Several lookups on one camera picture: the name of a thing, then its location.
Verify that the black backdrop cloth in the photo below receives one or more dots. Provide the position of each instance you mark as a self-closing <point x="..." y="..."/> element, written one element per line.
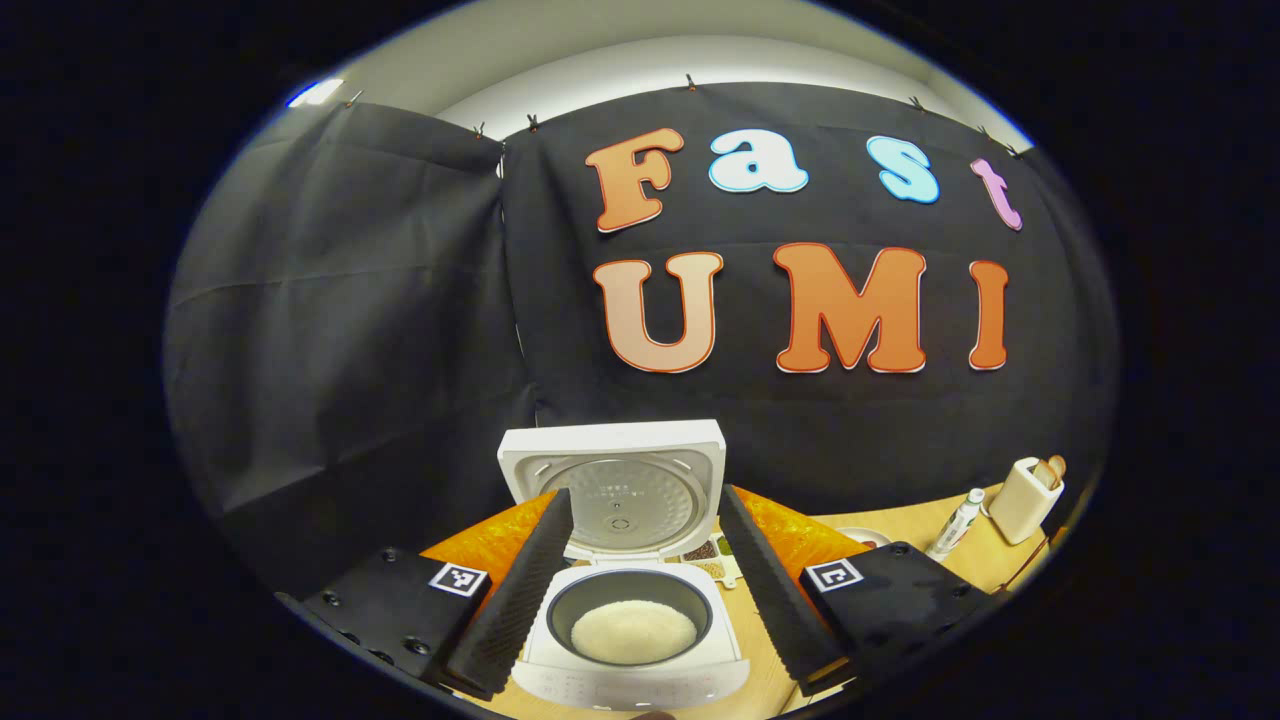
<point x="380" y="350"/>

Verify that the toasted bread slice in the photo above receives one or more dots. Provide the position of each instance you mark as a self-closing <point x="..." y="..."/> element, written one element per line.
<point x="1057" y="467"/>
<point x="1042" y="472"/>

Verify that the white drink bottle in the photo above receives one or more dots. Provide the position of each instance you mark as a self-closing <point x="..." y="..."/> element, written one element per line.
<point x="957" y="522"/>

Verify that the white toaster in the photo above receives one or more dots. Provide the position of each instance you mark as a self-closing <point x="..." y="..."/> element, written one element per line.
<point x="1020" y="505"/>

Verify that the white rice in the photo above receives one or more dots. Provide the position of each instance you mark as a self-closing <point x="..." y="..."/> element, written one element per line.
<point x="633" y="632"/>

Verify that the white rice cooker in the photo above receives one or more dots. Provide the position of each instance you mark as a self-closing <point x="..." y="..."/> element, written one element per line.
<point x="620" y="470"/>

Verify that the white divided seasoning dish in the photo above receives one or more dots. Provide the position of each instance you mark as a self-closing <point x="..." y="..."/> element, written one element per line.
<point x="705" y="552"/>

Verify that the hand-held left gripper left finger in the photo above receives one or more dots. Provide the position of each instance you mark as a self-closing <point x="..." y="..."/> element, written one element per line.
<point x="515" y="605"/>

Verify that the ceiling light panel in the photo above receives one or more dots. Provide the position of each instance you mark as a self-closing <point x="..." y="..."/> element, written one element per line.
<point x="315" y="93"/>

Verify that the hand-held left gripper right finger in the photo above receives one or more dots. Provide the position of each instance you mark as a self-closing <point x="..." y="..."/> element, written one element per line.
<point x="765" y="595"/>

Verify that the white round plate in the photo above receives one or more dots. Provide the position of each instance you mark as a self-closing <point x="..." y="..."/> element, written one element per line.
<point x="860" y="537"/>

